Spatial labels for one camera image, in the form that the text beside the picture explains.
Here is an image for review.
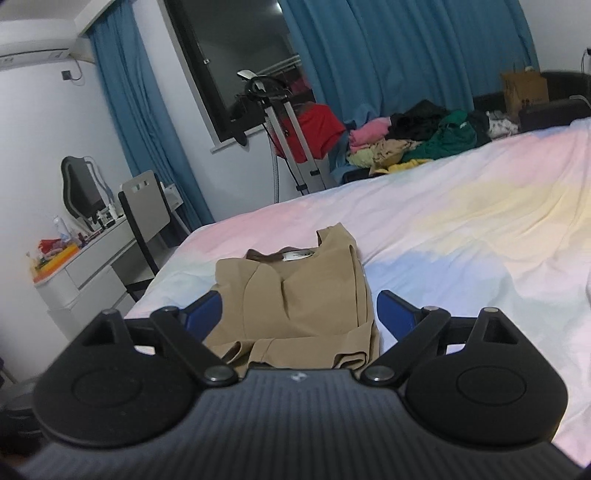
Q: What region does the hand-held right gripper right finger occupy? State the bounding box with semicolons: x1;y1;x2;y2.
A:
360;290;520;385

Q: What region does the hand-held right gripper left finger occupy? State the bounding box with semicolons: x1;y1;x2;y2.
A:
81;290;239;385

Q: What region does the tan shirt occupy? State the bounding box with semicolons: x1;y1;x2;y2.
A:
202;223;380;369

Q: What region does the pastel tie-dye bed sheet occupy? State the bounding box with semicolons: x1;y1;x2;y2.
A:
124;117;591;467

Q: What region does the grey black chair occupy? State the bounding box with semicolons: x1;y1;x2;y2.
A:
117;169;192;303

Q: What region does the white dresser desk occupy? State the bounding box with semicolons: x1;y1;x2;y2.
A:
33;213;155;343

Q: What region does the yellow garment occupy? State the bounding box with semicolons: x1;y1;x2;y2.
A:
346;150;435;176

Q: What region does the orange tray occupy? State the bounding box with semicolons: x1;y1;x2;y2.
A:
31;244;81;283

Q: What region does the beige garment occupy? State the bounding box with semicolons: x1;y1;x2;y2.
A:
368;137;423;171

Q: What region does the round vanity mirror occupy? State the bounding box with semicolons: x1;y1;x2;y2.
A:
61;156;108;219

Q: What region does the pink garment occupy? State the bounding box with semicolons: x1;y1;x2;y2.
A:
347;116;393;151

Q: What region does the green garment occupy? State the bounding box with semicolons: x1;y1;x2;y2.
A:
401;110;481;163

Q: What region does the black garment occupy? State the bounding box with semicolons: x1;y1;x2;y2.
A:
387;99;455;141

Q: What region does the blue curtain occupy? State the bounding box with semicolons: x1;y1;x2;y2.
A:
88;0;215;228
279;0;540;121

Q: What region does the red garment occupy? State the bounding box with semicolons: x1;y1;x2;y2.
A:
272;104;347;164

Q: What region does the garment steamer stand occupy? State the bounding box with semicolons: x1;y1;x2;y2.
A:
235;69;326;204

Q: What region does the white patterned garment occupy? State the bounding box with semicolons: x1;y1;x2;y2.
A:
487;110;522;139

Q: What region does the dark window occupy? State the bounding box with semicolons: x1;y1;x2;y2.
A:
164;0;305;143

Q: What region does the brown paper bag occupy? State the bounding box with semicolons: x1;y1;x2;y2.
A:
501;67;550;118

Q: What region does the black sofa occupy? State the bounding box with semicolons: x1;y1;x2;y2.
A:
472;70;591;134

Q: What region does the white air conditioner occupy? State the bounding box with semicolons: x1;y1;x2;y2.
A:
0;17;93;71

